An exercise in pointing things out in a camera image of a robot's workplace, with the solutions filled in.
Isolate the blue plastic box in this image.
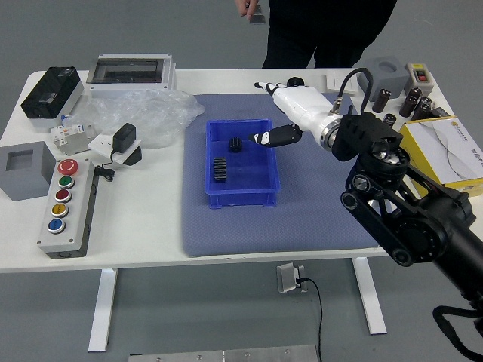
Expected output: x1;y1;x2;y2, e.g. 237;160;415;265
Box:
205;119;282;210

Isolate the five-button control station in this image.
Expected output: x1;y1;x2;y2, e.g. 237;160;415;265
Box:
36;158;100;260

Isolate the black lidded enclosure box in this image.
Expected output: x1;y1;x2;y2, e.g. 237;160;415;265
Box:
20;66;85;131

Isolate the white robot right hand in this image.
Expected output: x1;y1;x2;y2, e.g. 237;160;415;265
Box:
248;80;335;149

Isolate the yellow and white cardboard box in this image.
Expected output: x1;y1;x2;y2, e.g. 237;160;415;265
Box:
398;115;483;197

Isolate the person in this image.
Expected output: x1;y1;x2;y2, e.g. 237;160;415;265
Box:
262;0;399;69

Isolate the grey-blue mat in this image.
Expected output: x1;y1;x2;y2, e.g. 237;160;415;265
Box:
180;92;397;258

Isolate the silver floor outlet box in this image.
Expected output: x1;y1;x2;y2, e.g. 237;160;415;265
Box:
275;262;309;294

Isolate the black floor cable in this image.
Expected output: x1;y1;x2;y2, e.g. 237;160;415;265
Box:
296;277;325;362

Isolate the white socket outlet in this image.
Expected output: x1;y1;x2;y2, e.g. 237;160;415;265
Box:
87;132;143;167

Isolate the black power adapter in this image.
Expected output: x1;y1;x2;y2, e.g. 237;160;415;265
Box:
111;123;137;155

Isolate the clear-lid distribution box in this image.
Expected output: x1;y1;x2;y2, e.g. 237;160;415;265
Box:
85;53;177;99

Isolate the black strap loop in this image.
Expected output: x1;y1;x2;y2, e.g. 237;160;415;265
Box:
432;305;483;361

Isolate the white circuit breaker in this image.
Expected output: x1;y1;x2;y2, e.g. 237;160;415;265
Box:
51;122;97;156

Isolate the black adapter cord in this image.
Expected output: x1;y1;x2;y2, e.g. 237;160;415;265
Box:
92;150;118;183

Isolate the white wall switch panel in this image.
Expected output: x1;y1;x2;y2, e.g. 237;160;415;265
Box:
325;71;359;95

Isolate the grey block with round hole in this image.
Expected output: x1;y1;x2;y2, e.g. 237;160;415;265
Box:
357;56;411;102

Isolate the person's hand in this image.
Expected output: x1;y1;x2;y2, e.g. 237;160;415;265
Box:
233;0;261;18

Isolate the grey metal plate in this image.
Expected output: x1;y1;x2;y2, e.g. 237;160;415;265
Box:
128;344;320;362

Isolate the white table leg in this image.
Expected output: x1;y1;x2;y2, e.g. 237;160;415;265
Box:
352;256;389;336
88;268;118;354

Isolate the beige push button switch box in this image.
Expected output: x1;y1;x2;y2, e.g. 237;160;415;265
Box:
405;61;435;97

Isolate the big black gear nut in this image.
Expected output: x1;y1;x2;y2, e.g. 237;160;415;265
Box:
211;157;229;185

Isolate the grey block with square hole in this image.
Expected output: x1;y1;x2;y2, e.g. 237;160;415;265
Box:
0;141;57;203

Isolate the clear plastic bag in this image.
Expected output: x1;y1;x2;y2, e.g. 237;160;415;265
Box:
62;88;206;149

